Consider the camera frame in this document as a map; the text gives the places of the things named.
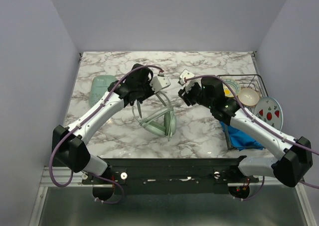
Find mint green wired headphones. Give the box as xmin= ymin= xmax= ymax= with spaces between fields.
xmin=131 ymin=91 xmax=177 ymax=141

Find patterned yellow centre bowl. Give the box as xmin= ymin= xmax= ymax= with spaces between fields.
xmin=223 ymin=78 xmax=241 ymax=98

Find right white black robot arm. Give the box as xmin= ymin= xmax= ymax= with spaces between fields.
xmin=178 ymin=73 xmax=315 ymax=187

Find blue plate with red fruit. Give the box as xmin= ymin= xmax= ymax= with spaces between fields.
xmin=254 ymin=97 xmax=284 ymax=130

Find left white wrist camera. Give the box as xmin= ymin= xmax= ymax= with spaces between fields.
xmin=150 ymin=75 xmax=171 ymax=93

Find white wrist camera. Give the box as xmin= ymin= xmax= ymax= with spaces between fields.
xmin=178 ymin=69 xmax=195 ymax=88
xmin=150 ymin=75 xmax=171 ymax=93

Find mint green rectangular tray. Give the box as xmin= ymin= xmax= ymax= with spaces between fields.
xmin=89 ymin=75 xmax=117 ymax=107

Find cream plain bowl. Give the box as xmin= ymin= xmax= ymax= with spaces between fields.
xmin=238 ymin=88 xmax=260 ymax=107

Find aluminium extrusion frame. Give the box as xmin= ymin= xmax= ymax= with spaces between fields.
xmin=29 ymin=169 xmax=319 ymax=226

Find blue cloth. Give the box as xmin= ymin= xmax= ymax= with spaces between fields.
xmin=220 ymin=122 xmax=264 ymax=151

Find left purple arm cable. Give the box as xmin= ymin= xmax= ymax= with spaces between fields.
xmin=49 ymin=65 xmax=165 ymax=205

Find black wire dish rack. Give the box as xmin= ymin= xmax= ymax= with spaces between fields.
xmin=219 ymin=74 xmax=269 ymax=150

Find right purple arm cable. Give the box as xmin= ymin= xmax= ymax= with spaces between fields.
xmin=183 ymin=75 xmax=319 ymax=202

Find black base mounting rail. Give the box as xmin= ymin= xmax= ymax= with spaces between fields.
xmin=82 ymin=157 xmax=260 ymax=196

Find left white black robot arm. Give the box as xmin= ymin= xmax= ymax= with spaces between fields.
xmin=49 ymin=64 xmax=155 ymax=184

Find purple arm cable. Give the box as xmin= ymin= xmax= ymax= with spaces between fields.
xmin=183 ymin=75 xmax=319 ymax=202
xmin=49 ymin=65 xmax=165 ymax=205

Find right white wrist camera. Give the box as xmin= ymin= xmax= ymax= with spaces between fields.
xmin=178 ymin=69 xmax=195 ymax=88

